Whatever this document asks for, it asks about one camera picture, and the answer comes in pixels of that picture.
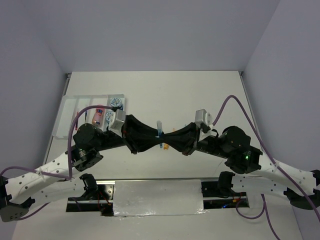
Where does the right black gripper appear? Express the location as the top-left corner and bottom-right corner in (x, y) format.
(157, 121), (228, 158)

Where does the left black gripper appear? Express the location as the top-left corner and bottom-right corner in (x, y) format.
(94, 114), (164, 154)

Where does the teal pen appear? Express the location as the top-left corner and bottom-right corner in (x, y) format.
(156, 120), (163, 138)

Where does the blue paint jar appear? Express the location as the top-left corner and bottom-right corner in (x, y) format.
(104, 111), (115, 125)
(110, 97), (124, 110)

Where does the pink capped pencil tube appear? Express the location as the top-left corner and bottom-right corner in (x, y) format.
(91, 107), (104, 127)

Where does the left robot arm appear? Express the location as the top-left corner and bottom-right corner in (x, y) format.
(0, 115), (168, 222)

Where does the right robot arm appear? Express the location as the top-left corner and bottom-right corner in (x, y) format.
(161, 123), (320, 210)

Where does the orange highlighter cap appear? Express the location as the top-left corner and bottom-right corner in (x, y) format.
(163, 143), (170, 150)

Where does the silver foil panel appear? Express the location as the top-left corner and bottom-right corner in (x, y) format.
(113, 179), (206, 217)

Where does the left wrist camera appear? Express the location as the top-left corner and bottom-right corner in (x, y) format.
(108, 109), (126, 137)

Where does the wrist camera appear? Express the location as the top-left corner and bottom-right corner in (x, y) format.
(108, 109), (126, 137)
(194, 109), (219, 141)

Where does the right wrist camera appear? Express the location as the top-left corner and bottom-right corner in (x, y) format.
(194, 109), (219, 141)

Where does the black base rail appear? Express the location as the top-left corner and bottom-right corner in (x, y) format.
(66, 177), (249, 217)

